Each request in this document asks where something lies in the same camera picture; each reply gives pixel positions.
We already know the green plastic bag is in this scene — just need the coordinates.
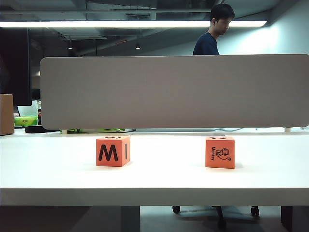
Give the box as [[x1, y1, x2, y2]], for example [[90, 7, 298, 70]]
[[67, 128, 126, 133]]

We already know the brown cardboard box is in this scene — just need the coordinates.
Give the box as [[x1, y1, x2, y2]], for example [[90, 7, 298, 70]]
[[0, 93, 15, 136]]

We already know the flat black object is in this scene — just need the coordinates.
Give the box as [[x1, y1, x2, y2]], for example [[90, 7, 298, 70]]
[[25, 125, 61, 133]]

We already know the black office chair base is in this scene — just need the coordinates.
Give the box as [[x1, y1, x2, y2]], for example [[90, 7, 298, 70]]
[[172, 205, 260, 230]]

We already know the grey desk divider panel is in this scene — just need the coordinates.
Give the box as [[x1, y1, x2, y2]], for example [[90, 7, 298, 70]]
[[40, 54, 309, 130]]

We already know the narrow dark table leg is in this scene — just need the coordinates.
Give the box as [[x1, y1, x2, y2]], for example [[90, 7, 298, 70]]
[[281, 205, 293, 232]]

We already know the white paper bag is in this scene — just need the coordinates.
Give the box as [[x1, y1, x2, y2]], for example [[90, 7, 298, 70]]
[[17, 100, 42, 117]]

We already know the long ceiling light strip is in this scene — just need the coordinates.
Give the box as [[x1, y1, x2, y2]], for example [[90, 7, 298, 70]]
[[0, 20, 267, 28]]

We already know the orange foam block letter M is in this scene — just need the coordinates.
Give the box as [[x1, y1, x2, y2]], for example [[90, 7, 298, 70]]
[[96, 135, 131, 167]]

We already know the orange foam block monkey print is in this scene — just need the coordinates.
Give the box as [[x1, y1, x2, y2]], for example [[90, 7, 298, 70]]
[[205, 136, 235, 169]]

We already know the person in dark shirt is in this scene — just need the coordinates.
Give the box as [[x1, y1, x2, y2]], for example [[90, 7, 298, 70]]
[[192, 3, 236, 56]]

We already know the dark monitor screen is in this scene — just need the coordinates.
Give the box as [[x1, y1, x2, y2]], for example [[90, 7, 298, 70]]
[[0, 28, 32, 106]]

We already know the green tissue box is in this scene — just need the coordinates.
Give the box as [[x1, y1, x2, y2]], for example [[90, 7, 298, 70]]
[[14, 116, 39, 127]]

